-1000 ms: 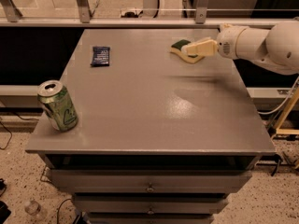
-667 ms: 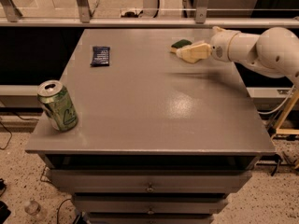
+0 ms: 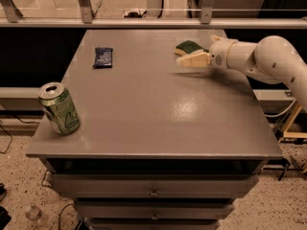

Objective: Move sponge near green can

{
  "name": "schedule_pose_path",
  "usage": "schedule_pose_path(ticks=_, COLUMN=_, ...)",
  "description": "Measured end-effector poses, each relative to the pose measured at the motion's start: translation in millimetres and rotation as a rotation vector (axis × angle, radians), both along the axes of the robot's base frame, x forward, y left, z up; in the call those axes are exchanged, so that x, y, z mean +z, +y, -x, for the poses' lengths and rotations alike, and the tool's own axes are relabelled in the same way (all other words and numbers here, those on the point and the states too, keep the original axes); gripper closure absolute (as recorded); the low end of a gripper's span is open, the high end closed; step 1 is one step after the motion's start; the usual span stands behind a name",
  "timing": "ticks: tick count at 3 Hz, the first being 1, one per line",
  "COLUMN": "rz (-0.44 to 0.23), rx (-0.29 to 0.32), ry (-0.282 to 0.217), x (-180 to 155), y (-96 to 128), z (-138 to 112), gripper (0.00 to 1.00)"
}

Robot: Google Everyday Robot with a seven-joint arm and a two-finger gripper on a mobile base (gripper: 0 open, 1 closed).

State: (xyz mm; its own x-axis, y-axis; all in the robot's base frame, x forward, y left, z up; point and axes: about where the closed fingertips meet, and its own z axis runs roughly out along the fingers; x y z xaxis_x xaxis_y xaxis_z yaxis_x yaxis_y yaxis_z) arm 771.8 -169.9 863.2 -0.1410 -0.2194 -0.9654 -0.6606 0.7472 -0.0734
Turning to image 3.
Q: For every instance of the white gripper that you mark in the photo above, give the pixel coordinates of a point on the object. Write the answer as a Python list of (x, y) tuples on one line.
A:
[(219, 54)]

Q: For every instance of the green and yellow sponge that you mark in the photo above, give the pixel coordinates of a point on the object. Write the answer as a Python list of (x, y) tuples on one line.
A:
[(188, 47)]

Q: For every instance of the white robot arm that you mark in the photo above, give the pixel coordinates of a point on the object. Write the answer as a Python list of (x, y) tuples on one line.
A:
[(272, 60)]

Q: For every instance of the green soda can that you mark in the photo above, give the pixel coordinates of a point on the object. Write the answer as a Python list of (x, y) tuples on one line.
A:
[(59, 108)]

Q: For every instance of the dark blue snack packet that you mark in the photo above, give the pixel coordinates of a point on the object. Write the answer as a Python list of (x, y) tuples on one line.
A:
[(103, 57)]

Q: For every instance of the grey drawer cabinet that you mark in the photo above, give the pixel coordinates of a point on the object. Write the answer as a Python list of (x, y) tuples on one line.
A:
[(147, 116)]

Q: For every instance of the top grey drawer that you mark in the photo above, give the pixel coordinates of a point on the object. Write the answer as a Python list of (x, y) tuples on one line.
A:
[(153, 186)]

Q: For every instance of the grey drawer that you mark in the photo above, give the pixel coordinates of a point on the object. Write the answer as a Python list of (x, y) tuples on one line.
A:
[(157, 209), (127, 224), (153, 186)]

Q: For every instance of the middle grey drawer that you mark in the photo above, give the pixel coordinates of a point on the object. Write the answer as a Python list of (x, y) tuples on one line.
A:
[(157, 209)]

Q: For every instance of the bottom grey drawer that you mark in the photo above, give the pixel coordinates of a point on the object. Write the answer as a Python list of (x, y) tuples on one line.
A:
[(127, 224)]

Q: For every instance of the clear plastic bottle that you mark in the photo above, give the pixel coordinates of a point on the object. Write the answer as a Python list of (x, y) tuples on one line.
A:
[(36, 216)]

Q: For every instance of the grey metal rail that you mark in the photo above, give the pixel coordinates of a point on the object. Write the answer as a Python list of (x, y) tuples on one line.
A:
[(143, 23)]

